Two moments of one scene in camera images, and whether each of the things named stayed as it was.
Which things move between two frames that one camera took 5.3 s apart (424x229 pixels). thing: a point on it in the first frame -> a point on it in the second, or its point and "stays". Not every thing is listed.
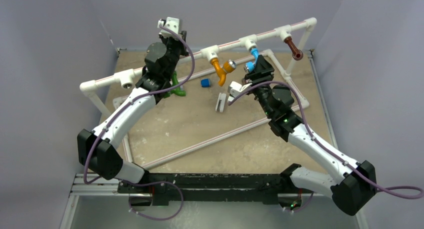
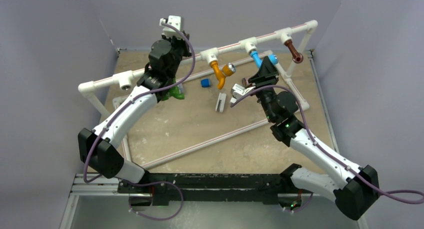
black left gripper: (170, 43) stays
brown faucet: (297, 54) stays
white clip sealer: (220, 103) stays
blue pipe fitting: (249, 66) -> (273, 58)
